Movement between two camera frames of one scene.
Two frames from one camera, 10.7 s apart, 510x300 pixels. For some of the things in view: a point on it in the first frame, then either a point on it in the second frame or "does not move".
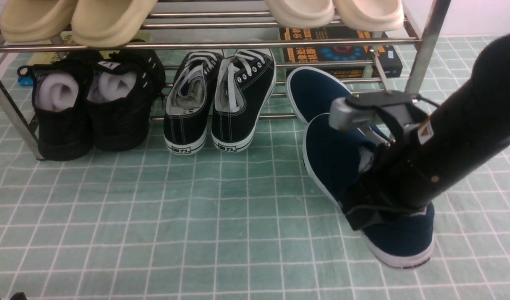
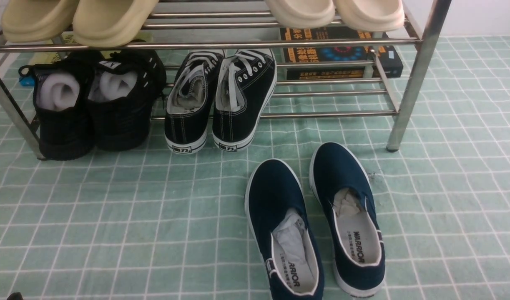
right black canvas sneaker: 244,81 does not move
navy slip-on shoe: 311,92 to 277,200
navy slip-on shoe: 333,158 to 351,213
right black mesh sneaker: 124,83 does not move
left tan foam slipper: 31,21 does not move
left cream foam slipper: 302,13 does not move
